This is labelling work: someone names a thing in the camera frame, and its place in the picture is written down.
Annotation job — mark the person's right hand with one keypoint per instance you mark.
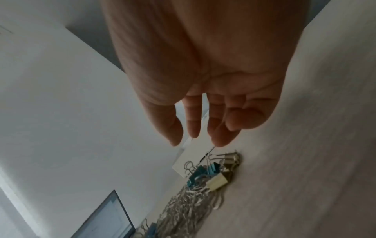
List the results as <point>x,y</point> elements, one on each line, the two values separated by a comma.
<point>211,53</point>

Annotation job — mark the silver binder clip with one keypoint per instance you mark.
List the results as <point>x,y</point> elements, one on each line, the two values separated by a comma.
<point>232,159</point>

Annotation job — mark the white paper sheet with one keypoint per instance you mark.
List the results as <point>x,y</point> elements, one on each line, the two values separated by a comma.
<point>188,160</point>

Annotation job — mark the blue binder clip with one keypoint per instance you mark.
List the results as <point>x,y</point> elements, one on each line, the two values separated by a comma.
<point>150,229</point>
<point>196,176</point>
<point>213,168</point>

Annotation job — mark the cream binder clip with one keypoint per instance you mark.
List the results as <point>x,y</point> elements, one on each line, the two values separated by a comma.
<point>216,182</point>

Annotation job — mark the pile of silver paper clips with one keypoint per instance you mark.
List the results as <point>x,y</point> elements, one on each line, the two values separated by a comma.
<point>188,209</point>

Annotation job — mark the laptop computer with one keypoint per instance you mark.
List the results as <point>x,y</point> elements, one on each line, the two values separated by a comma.
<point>108,220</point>

